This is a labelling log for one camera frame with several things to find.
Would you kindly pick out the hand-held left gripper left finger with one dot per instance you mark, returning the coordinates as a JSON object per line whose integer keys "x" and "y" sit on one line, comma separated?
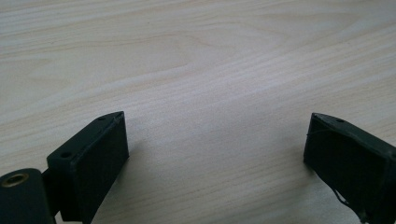
{"x": 93, "y": 161}

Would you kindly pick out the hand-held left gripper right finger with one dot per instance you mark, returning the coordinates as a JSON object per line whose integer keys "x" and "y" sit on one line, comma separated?
{"x": 351, "y": 161}

